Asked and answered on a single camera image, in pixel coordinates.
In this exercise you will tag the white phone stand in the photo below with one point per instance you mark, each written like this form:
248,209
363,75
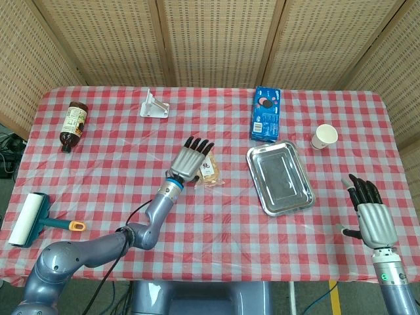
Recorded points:
154,110

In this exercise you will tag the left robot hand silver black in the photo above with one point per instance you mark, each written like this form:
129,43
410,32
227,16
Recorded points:
185,164

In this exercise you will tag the woven bamboo folding screen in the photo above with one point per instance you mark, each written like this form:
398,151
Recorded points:
213,39

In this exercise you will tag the brown sauce bottle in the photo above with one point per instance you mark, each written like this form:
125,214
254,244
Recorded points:
73,124

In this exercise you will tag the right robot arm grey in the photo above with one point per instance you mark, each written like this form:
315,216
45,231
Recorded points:
398,285

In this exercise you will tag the white table leg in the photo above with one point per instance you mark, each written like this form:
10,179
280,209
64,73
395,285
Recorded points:
290,298

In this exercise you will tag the blue Oreo cookie box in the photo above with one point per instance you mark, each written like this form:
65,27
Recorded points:
265,115

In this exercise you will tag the grey robot torso base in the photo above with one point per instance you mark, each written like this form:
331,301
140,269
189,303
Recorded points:
200,297

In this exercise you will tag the red white checkered tablecloth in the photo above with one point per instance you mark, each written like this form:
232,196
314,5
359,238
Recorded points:
229,229

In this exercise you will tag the white paper cup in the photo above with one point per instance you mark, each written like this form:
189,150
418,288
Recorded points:
323,136

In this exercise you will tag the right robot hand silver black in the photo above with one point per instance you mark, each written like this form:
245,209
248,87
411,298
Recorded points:
375,224

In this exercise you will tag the clear snack bag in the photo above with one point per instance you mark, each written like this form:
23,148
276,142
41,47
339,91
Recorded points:
211,172

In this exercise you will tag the rectangular stainless steel tray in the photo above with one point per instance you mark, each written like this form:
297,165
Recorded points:
280,178

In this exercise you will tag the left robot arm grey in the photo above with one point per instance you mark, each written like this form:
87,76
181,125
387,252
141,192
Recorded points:
98,244

